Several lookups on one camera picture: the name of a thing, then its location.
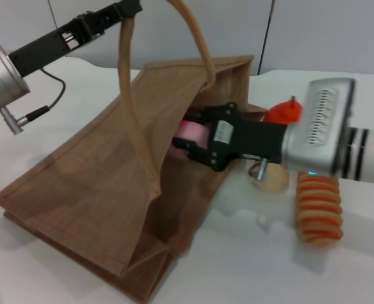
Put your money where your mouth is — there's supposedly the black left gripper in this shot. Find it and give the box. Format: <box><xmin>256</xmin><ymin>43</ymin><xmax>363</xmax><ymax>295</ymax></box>
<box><xmin>8</xmin><ymin>0</ymin><xmax>144</xmax><ymax>79</ymax></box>

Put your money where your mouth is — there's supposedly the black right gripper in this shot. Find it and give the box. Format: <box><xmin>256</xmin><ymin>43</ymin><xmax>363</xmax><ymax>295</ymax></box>
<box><xmin>172</xmin><ymin>102</ymin><xmax>290</xmax><ymax>174</ymax></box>

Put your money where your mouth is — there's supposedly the pink peach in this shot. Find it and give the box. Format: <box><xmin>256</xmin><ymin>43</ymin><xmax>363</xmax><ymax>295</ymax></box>
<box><xmin>171</xmin><ymin>120</ymin><xmax>212</xmax><ymax>159</ymax></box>

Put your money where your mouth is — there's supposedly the brown jute handbag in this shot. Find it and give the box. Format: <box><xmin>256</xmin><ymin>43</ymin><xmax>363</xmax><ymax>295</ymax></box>
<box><xmin>0</xmin><ymin>0</ymin><xmax>269</xmax><ymax>301</ymax></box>

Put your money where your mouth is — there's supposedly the orange pear-shaped fruit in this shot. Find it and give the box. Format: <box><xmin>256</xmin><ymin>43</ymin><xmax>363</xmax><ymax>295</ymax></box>
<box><xmin>262</xmin><ymin>96</ymin><xmax>304</xmax><ymax>126</ymax></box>

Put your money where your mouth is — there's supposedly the beige round fruit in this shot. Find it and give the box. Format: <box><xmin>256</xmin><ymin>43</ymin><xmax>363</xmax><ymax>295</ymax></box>
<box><xmin>252</xmin><ymin>161</ymin><xmax>290</xmax><ymax>194</ymax></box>

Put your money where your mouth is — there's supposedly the orange striped bread loaf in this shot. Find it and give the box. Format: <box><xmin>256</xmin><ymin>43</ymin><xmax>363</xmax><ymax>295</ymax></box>
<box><xmin>295</xmin><ymin>172</ymin><xmax>345</xmax><ymax>248</ymax></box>

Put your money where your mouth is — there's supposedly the right arm cable connector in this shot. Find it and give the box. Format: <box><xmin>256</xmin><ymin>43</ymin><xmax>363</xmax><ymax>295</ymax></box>
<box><xmin>248</xmin><ymin>158</ymin><xmax>269</xmax><ymax>182</ymax></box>

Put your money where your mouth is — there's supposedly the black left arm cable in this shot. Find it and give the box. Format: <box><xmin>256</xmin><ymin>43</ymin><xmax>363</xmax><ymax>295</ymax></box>
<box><xmin>1</xmin><ymin>68</ymin><xmax>67</xmax><ymax>136</ymax></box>

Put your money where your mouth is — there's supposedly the thin dark wall rod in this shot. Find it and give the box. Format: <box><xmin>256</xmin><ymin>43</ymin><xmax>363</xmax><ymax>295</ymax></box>
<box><xmin>256</xmin><ymin>0</ymin><xmax>276</xmax><ymax>77</ymax></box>

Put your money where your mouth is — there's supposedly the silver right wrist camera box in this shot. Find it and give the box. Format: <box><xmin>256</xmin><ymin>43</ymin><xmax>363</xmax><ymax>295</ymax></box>
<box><xmin>300</xmin><ymin>77</ymin><xmax>356</xmax><ymax>151</ymax></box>

